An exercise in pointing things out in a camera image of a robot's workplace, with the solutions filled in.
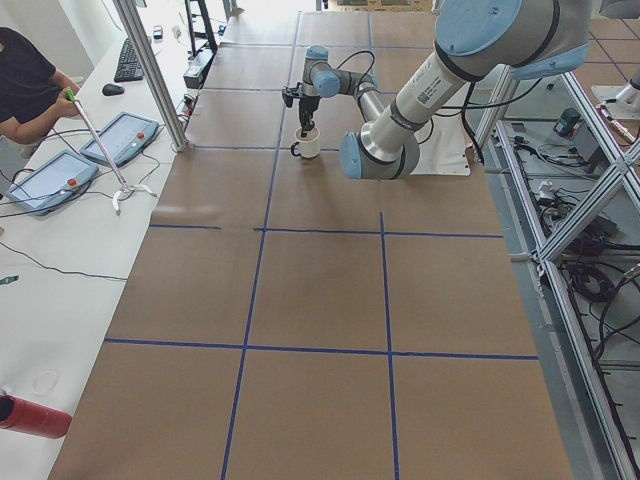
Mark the far teach pendant tablet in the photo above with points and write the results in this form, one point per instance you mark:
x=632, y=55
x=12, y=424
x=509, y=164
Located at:
x=127, y=135

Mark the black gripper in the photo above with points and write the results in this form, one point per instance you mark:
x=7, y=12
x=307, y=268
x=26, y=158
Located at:
x=308, y=105

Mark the white smiley mug black handle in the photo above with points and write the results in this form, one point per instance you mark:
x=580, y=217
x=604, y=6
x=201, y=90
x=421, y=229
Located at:
x=306, y=143

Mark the white side table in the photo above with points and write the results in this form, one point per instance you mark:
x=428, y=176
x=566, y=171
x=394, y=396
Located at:
x=69, y=270

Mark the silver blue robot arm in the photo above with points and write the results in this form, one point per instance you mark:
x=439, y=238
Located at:
x=536, y=39

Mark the black cable bundle floor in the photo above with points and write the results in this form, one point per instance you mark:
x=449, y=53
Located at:
x=608, y=295

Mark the black keyboard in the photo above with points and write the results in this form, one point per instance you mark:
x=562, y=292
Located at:
x=128, y=67

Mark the person in black shirt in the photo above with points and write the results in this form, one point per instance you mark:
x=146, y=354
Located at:
x=33, y=90

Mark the red bottle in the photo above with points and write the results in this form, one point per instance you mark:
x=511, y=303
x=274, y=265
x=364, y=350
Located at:
x=23, y=416

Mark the near teach pendant tablet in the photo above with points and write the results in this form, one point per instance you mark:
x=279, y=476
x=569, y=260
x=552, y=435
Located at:
x=53, y=184

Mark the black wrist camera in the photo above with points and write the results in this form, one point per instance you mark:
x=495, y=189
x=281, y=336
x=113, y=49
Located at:
x=290, y=94

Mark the aluminium frame post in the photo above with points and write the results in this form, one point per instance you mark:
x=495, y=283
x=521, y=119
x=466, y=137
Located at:
x=134, y=28

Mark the black power strip box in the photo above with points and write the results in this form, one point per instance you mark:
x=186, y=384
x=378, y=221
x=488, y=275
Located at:
x=196, y=74

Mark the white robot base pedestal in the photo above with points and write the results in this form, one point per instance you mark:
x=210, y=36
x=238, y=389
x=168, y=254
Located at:
x=442, y=145

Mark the black computer mouse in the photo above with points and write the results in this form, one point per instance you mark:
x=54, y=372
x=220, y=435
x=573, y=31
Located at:
x=112, y=89

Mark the green handled grabber stick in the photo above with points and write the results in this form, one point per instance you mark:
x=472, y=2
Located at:
x=126, y=189

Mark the teach pendant tablet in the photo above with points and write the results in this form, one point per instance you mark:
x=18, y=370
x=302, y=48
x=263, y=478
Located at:
x=127, y=135
x=53, y=184

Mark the aluminium frame rail structure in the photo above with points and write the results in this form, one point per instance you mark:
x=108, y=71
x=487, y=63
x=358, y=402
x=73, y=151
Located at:
x=571, y=199

